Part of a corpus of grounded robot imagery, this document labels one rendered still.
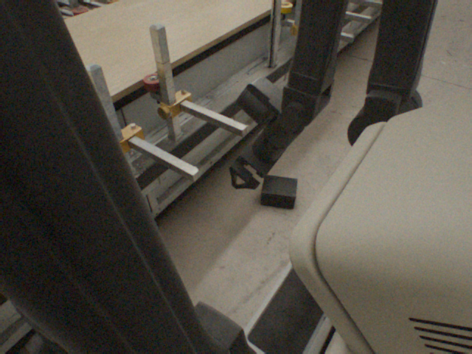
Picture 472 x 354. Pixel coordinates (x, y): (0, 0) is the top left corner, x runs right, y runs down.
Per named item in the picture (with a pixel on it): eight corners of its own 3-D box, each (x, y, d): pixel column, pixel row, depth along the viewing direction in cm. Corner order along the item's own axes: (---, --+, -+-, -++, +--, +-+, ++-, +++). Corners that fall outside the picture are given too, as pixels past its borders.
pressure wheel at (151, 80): (147, 109, 127) (141, 82, 119) (149, 98, 132) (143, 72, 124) (168, 108, 127) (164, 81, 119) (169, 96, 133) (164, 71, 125)
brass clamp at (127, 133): (146, 140, 112) (143, 128, 108) (115, 161, 104) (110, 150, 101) (133, 133, 115) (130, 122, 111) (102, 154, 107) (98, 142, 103)
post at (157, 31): (183, 144, 133) (164, 23, 99) (177, 149, 131) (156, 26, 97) (176, 141, 135) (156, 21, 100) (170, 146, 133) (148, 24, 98)
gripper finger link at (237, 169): (216, 184, 70) (232, 161, 63) (234, 163, 74) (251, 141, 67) (241, 203, 70) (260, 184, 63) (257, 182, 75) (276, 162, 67)
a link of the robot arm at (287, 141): (299, 136, 55) (313, 119, 59) (268, 108, 56) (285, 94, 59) (279, 156, 61) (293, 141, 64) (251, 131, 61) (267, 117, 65)
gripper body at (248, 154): (236, 159, 65) (251, 139, 59) (260, 131, 71) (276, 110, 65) (261, 180, 65) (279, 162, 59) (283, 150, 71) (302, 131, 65)
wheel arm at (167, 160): (200, 178, 99) (200, 167, 96) (193, 184, 97) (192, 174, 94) (108, 128, 117) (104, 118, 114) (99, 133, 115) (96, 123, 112)
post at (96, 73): (139, 186, 121) (100, 63, 87) (131, 191, 119) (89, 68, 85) (132, 181, 122) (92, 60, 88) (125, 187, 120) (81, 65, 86)
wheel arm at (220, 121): (247, 134, 113) (248, 124, 110) (242, 139, 111) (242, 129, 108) (157, 96, 130) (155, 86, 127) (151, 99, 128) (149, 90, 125)
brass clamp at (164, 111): (193, 105, 126) (192, 94, 122) (169, 122, 118) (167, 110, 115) (181, 100, 128) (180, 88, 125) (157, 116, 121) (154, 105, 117)
